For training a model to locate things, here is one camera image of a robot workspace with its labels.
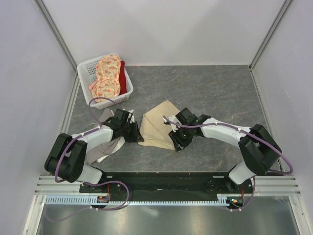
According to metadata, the orange floral cloth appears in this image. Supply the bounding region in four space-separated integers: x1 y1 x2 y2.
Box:
89 54 121 99

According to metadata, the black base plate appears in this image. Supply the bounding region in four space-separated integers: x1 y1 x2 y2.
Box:
78 171 253 196

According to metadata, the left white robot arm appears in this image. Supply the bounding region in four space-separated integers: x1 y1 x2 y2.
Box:
44 109 144 192

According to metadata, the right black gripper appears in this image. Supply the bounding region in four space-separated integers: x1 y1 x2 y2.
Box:
168 125 193 152

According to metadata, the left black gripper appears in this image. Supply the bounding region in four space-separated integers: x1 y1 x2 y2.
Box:
121 120 144 143

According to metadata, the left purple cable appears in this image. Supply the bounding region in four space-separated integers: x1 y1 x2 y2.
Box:
45 97 127 222

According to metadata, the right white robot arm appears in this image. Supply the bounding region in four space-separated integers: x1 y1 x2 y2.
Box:
163 108 282 193

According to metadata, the grey cloth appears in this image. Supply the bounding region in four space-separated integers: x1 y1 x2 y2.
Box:
86 109 123 165

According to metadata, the red cloth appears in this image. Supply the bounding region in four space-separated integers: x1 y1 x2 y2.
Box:
119 61 127 95

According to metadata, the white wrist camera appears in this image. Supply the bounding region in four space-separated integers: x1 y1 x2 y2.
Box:
163 116 181 132
126 110 135 124

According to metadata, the slotted cable duct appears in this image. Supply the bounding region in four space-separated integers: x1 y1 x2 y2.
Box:
45 195 229 206

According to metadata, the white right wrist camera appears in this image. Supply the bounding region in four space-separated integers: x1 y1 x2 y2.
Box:
163 116 181 132

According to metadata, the beige cloth napkin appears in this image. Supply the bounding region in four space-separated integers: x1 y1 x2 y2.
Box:
138 100 179 150

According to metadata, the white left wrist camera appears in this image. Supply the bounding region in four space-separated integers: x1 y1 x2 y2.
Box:
126 110 135 124

